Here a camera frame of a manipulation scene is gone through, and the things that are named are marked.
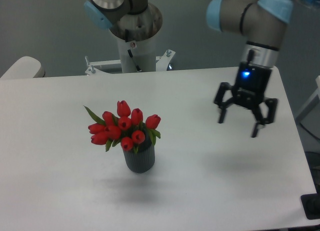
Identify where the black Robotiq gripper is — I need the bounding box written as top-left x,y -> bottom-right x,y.
213,61 -> 279,139

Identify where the red tulip bouquet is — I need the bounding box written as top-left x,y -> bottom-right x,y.
85,100 -> 161,154

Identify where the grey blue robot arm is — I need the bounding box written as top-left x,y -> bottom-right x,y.
84,0 -> 293,137

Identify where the dark grey ribbed vase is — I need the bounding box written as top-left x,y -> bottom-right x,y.
123,138 -> 155,173

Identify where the black device at table edge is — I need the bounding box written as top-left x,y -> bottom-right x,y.
300,193 -> 320,220

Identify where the beige chair backrest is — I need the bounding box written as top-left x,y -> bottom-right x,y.
0,56 -> 46,80

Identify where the white frame at right edge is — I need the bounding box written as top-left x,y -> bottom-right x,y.
294,76 -> 320,124

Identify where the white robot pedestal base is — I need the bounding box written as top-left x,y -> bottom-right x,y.
84,0 -> 171,73

